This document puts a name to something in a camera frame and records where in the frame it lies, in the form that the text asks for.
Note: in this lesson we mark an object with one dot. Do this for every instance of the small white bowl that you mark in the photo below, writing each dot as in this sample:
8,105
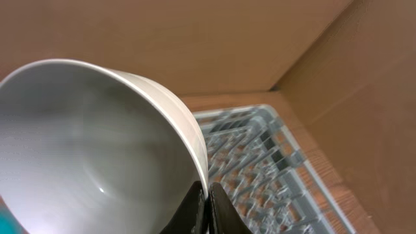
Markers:
87,149

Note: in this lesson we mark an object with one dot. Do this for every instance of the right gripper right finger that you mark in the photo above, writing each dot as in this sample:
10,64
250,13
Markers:
222,215

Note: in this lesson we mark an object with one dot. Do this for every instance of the grey dish rack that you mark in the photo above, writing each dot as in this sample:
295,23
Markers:
269,180

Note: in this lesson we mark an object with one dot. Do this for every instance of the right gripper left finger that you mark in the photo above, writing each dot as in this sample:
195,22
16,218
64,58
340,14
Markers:
189,217

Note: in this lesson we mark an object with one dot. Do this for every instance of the teal plastic tray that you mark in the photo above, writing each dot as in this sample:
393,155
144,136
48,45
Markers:
7,223

